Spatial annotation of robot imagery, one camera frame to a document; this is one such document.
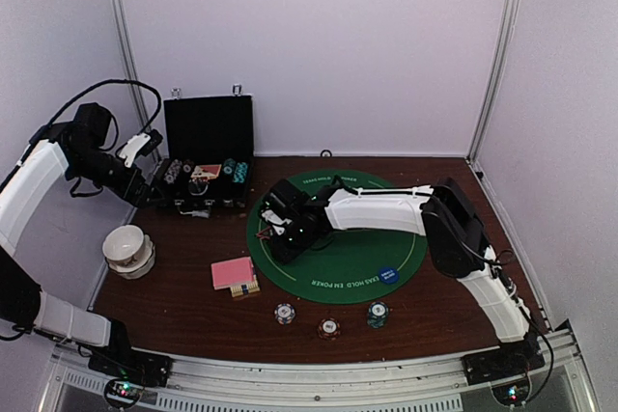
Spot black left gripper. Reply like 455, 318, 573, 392
70, 146, 169, 208

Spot blue white 10 chip stack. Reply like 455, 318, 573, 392
274, 303, 295, 325

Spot red black 100 chip stack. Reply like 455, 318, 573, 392
317, 317, 341, 341

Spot blue green 50 chip stack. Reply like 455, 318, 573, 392
366, 301, 389, 329

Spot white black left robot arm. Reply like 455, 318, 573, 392
1, 80, 163, 377

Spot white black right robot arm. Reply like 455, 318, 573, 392
259, 176, 541, 375

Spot white left wrist cover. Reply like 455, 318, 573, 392
116, 133, 151, 168

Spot round green poker mat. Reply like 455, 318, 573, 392
245, 170, 429, 306

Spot black white chips in case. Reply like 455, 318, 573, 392
163, 159, 195, 185

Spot white ceramic bowl stack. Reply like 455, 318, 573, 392
102, 225, 155, 280

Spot red playing card in case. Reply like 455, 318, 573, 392
191, 164, 221, 179

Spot card deck holder box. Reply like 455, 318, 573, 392
230, 277, 261, 298

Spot black poker chip case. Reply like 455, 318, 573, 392
156, 94, 255, 217

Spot teal chips in case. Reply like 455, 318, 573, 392
222, 158, 249, 183

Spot pink playing card deck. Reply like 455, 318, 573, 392
211, 257, 255, 290

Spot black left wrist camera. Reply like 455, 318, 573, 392
72, 102, 112, 149

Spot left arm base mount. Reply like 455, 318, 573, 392
88, 346, 173, 387

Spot aluminium front rail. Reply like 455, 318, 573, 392
34, 328, 601, 411

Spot left aluminium frame post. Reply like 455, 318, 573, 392
99, 0, 151, 124

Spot aluminium frame post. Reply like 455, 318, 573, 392
99, 0, 151, 124
466, 0, 520, 166

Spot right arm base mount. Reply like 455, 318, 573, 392
462, 335, 545, 385

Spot right aluminium frame post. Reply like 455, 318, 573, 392
466, 0, 520, 166

